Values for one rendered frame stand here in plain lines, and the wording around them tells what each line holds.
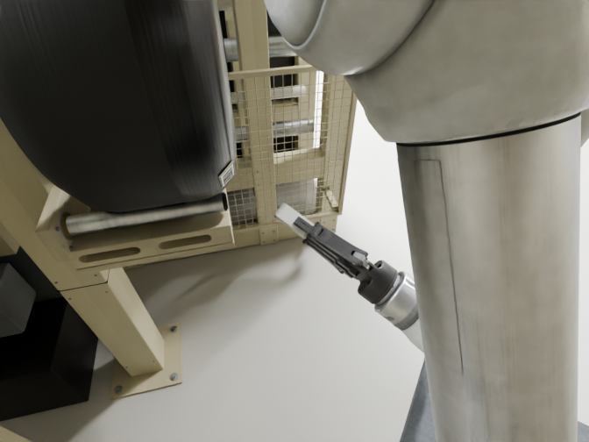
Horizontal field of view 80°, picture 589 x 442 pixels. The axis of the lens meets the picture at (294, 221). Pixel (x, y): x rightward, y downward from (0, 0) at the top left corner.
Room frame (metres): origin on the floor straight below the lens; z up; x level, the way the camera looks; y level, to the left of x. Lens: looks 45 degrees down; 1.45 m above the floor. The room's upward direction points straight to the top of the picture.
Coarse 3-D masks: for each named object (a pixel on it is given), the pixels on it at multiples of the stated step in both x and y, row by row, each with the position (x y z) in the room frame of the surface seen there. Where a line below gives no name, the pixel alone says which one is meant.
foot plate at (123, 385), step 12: (168, 324) 0.77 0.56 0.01; (180, 324) 0.77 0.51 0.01; (168, 336) 0.72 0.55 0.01; (180, 336) 0.72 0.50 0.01; (168, 348) 0.66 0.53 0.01; (180, 348) 0.66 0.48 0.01; (168, 360) 0.61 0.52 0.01; (180, 360) 0.61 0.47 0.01; (120, 372) 0.56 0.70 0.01; (156, 372) 0.56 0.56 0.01; (168, 372) 0.56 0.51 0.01; (180, 372) 0.56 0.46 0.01; (120, 384) 0.52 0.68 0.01; (132, 384) 0.52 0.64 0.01; (144, 384) 0.52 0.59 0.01; (156, 384) 0.52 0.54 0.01; (168, 384) 0.52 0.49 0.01; (120, 396) 0.47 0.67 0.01
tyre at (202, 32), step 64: (0, 0) 0.45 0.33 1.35; (64, 0) 0.46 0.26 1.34; (128, 0) 0.48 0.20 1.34; (192, 0) 0.51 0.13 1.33; (0, 64) 0.42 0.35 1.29; (64, 64) 0.43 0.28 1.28; (128, 64) 0.45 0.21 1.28; (192, 64) 0.47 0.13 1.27; (64, 128) 0.41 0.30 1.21; (128, 128) 0.43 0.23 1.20; (192, 128) 0.45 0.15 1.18; (128, 192) 0.44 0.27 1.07; (192, 192) 0.48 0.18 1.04
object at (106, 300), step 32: (0, 128) 0.57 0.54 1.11; (0, 160) 0.57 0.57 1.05; (0, 192) 0.56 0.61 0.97; (32, 192) 0.57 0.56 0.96; (32, 224) 0.56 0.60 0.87; (32, 256) 0.55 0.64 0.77; (64, 288) 0.55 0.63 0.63; (96, 288) 0.57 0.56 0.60; (128, 288) 0.66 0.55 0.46; (96, 320) 0.55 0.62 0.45; (128, 320) 0.57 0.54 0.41; (128, 352) 0.56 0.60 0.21; (160, 352) 0.63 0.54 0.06
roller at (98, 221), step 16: (160, 208) 0.56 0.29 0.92; (176, 208) 0.57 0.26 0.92; (192, 208) 0.57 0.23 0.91; (208, 208) 0.58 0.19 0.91; (224, 208) 0.59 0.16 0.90; (64, 224) 0.52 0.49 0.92; (80, 224) 0.52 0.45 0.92; (96, 224) 0.53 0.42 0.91; (112, 224) 0.53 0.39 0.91; (128, 224) 0.54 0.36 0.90; (144, 224) 0.55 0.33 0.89
